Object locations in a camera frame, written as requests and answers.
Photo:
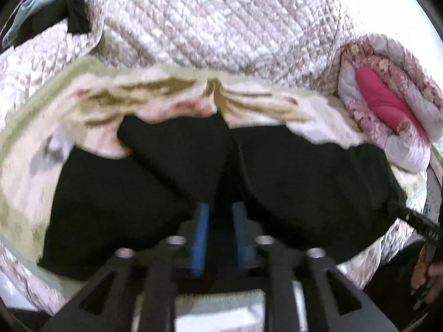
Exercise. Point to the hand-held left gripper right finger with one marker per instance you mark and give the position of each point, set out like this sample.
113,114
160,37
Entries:
242,237

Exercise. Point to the pink floral comforter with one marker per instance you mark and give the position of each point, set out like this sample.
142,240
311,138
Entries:
373,117

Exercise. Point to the black garment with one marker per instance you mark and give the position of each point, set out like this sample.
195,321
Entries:
75,10

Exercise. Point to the light blue cloth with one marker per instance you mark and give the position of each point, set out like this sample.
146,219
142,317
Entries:
27,7

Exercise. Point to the person's right hand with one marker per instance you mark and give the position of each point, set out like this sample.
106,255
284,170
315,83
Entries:
420,269

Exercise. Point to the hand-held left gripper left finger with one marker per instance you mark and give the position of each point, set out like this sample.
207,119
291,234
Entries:
201,240

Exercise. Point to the quilted beige patterned bedspread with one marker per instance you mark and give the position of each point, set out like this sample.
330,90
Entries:
207,24

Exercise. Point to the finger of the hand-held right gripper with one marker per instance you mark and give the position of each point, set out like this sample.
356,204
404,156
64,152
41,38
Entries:
408,216

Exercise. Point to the floral plush blanket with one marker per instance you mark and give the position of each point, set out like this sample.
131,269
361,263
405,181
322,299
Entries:
34,179

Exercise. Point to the black pants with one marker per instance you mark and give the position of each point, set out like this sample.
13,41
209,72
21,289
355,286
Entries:
311,186

